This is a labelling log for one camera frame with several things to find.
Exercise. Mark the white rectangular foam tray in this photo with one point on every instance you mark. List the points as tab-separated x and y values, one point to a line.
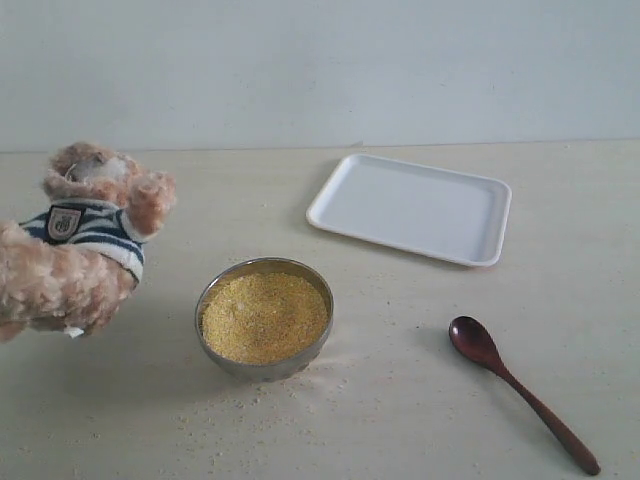
447	215

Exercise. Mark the tan plush teddy bear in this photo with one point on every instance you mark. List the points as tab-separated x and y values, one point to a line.
70	267

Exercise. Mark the steel bowl of yellow grain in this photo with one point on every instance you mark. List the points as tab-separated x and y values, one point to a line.
265	319

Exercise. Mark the dark brown wooden spoon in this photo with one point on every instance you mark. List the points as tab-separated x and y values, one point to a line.
473	341

